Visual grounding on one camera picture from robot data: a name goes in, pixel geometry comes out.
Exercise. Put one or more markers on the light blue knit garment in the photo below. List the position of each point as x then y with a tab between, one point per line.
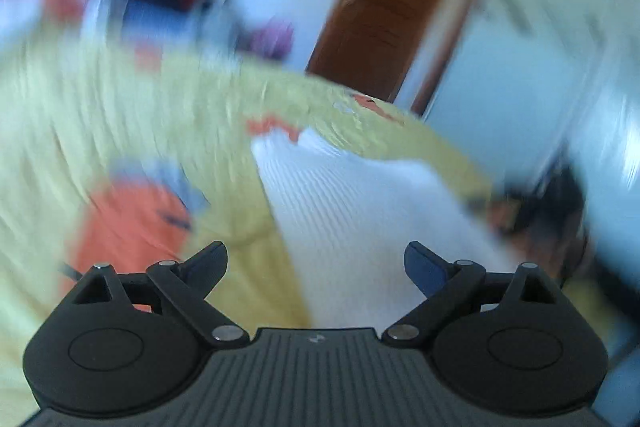
150	17

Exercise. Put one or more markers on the pink plastic bag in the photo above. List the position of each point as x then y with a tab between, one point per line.
272	38

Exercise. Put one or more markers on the yellow carrot print bedsheet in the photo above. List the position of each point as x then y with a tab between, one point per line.
150	117

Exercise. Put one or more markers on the white knit sweater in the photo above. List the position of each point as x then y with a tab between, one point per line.
350	217

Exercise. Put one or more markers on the brown wooden door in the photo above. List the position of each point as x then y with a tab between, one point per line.
390	12

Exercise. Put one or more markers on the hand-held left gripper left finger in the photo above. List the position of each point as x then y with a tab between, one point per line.
202	269

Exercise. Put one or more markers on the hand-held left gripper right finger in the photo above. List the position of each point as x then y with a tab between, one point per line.
425	269

